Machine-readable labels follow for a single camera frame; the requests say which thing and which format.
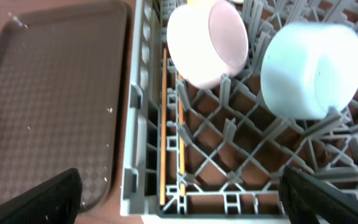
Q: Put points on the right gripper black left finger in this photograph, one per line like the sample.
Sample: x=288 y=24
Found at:
x=56 y=200

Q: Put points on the light blue bowl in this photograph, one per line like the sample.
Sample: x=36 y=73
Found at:
x=310 y=68

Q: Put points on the pink white bowl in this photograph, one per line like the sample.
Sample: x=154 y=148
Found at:
x=207 y=39

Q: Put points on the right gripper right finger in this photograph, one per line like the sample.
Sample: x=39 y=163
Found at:
x=305 y=198

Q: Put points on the dark brown serving tray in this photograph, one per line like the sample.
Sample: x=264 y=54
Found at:
x=60 y=77

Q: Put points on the grey plastic dishwasher rack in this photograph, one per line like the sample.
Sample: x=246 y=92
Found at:
x=225 y=150

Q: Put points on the wooden chopstick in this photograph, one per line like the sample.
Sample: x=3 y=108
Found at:
x=163 y=146

